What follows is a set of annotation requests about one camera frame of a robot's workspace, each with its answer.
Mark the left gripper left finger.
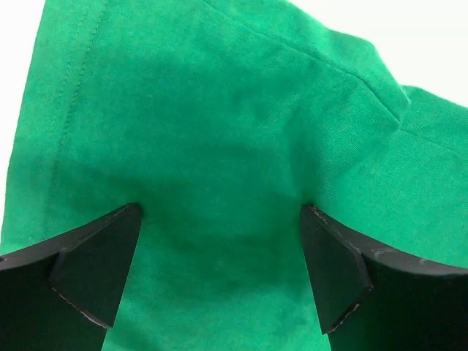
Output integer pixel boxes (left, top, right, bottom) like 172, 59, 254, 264
1, 203, 142, 351

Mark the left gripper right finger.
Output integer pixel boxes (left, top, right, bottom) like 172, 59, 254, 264
300, 205, 467, 350

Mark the green t shirt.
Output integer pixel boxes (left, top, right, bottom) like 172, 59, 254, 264
1, 1, 467, 350

